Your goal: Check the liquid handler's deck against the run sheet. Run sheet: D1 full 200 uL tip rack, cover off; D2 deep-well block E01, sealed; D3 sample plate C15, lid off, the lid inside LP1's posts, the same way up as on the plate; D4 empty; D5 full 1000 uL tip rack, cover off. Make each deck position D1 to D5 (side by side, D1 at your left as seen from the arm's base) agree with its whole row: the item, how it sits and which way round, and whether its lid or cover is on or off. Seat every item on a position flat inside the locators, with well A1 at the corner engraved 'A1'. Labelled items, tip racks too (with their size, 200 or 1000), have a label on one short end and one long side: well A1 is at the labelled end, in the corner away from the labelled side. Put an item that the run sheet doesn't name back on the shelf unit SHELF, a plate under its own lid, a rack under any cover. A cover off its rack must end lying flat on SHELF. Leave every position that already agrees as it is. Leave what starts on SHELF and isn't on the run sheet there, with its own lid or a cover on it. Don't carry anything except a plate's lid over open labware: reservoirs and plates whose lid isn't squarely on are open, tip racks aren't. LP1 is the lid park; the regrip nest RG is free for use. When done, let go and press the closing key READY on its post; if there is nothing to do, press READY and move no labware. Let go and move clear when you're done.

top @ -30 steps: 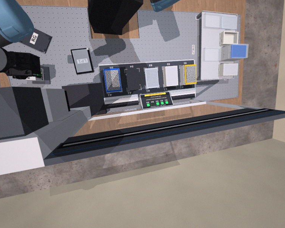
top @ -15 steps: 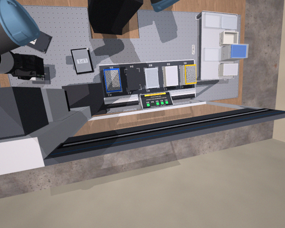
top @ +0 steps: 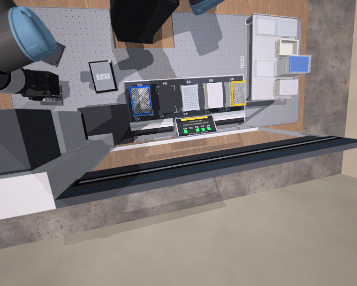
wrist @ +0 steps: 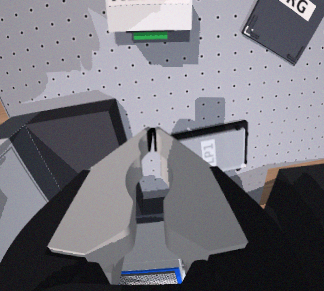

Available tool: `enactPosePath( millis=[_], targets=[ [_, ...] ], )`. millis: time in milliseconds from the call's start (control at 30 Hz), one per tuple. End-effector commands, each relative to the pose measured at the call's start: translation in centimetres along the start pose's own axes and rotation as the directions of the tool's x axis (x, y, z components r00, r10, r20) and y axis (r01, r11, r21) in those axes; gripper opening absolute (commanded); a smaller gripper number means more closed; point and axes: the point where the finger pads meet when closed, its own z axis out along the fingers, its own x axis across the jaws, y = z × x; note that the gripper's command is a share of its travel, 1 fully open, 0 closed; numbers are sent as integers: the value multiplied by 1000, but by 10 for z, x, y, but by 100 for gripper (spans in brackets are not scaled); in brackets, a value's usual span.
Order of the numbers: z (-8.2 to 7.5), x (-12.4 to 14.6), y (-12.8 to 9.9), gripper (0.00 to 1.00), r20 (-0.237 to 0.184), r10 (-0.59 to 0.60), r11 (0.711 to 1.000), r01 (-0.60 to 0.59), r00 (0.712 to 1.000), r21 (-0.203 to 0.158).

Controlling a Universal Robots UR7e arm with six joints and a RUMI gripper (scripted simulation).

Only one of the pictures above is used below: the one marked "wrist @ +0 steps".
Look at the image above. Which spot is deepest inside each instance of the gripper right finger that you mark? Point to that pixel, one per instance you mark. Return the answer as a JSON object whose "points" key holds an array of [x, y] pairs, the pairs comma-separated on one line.
{"points": [[207, 216]]}

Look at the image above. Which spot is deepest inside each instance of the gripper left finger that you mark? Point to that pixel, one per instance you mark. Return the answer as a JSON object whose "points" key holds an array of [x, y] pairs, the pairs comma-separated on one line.
{"points": [[92, 219]]}

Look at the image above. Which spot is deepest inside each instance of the black rectangular frame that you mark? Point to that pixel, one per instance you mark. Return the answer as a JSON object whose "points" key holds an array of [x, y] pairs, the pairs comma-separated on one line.
{"points": [[214, 129]]}

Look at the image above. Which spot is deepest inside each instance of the white ready key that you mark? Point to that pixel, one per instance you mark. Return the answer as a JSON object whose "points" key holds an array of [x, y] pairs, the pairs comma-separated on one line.
{"points": [[149, 20]]}

